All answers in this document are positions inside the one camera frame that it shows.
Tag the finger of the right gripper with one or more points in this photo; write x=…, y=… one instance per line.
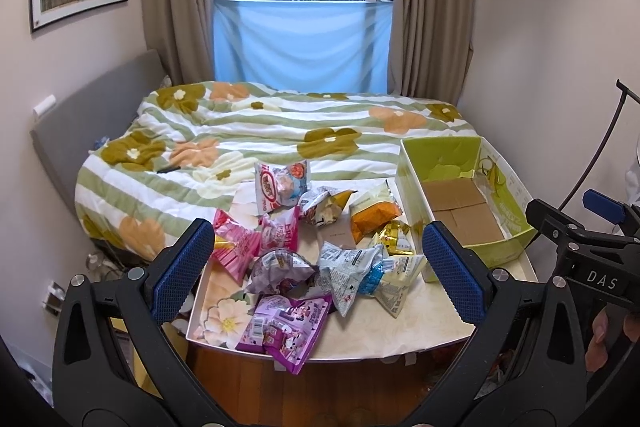
x=605, y=207

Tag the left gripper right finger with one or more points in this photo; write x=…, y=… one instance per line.
x=524, y=363

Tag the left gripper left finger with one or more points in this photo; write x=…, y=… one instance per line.
x=113, y=364

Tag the purple snack packet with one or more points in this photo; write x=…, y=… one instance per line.
x=268, y=308

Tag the white blue printed snack bag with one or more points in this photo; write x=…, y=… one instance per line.
x=390, y=279

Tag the pink striped snack bag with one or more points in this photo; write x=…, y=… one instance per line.
x=235, y=246

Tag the magenta snack packet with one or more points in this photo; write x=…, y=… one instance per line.
x=290, y=336

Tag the dark silver bag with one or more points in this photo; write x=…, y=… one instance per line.
x=277, y=271

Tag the pink white snack bag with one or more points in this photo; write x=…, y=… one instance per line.
x=279, y=232

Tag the pale green printed snack bag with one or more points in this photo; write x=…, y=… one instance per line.
x=341, y=271

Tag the orange cream cake packet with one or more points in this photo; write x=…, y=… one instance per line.
x=372, y=210

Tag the shrimp flakes snack bag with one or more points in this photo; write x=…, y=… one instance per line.
x=279, y=187

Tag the beige snack packet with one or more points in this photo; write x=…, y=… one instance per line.
x=337, y=233

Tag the yellow white snack bag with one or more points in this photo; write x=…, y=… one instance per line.
x=323, y=205

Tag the green cardboard box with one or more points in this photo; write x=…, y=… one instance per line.
x=463, y=182

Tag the gold foil snack packet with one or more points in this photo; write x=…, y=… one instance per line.
x=395, y=236

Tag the floral striped green quilt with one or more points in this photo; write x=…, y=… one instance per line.
x=189, y=148

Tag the grey upholstered headboard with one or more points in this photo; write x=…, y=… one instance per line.
x=103, y=108

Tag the right beige curtain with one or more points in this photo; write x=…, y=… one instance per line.
x=430, y=48

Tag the blue cloth under window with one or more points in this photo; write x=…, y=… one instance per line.
x=306, y=46

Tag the white wall switch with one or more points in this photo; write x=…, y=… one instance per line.
x=44, y=106

